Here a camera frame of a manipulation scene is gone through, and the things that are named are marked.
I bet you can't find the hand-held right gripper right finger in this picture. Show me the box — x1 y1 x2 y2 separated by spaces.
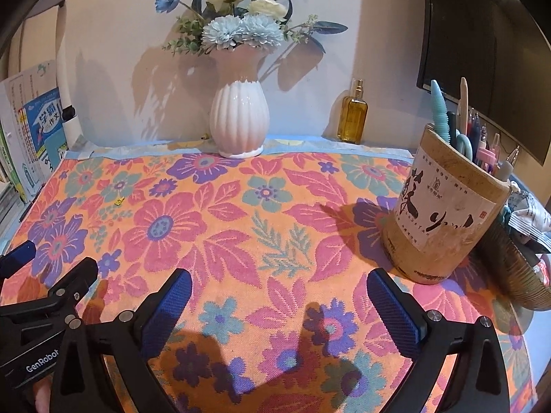
367 268 511 413

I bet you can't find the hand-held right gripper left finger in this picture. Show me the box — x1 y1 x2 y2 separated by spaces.
51 268 193 413

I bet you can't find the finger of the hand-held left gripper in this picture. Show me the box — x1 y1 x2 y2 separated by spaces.
0 241 38 280
43 257 100 310

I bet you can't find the woven basket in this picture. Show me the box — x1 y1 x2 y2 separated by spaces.
480 206 551 310

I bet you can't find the person's left hand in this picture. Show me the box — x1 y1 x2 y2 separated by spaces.
32 381 54 413

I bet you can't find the row of books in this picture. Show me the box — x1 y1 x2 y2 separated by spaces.
0 60 65 224

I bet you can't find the bamboo pen holder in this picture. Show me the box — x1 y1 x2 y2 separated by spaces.
382 123 513 285

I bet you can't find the floral tablecloth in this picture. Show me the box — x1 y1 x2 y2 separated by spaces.
0 138 551 413

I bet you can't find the white lamp stand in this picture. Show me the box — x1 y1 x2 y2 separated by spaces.
54 0 82 151

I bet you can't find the blue illustrated workbook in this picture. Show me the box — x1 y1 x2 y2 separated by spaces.
19 88 70 194

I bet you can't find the bunch of pens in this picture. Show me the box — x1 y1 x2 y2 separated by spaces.
448 107 521 179

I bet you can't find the yellow perfume bottle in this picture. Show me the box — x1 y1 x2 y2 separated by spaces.
337 78 370 145

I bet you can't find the white ribbed vase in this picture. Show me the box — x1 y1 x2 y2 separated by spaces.
209 49 270 158

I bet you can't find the teal spiral pen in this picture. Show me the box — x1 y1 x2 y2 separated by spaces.
430 80 453 147

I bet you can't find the cream pen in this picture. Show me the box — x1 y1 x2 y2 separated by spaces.
457 77 469 136

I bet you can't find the artificial flower bouquet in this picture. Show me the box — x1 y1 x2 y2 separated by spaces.
155 0 349 56

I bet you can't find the black monitor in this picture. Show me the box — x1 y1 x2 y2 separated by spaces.
415 0 551 166

